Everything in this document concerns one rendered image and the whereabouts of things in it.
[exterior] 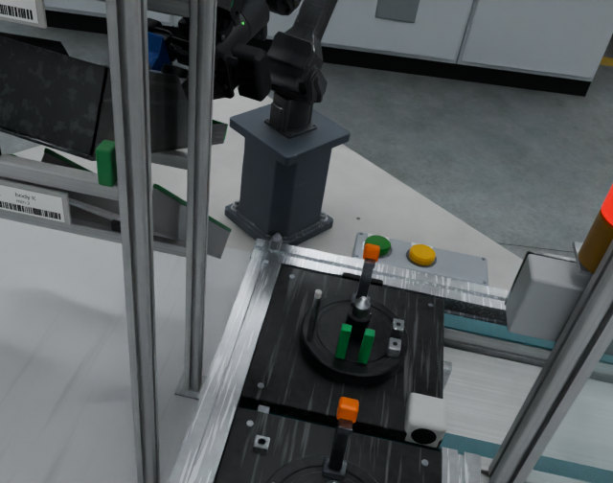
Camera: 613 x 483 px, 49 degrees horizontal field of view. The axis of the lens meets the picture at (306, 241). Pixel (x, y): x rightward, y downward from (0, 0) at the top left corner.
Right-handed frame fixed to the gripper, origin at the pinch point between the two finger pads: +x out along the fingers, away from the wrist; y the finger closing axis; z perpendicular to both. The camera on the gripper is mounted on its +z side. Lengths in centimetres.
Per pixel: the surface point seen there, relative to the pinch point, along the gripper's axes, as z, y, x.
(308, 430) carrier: -26.7, 26.6, 19.4
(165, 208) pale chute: -5.4, 7.1, 12.6
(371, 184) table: -52, 5, -42
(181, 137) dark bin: 0.9, 7.5, 8.1
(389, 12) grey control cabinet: -152, -83, -254
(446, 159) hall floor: -175, -20, -183
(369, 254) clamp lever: -22.2, 23.1, -3.5
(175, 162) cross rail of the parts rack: -1.4, 7.3, 9.6
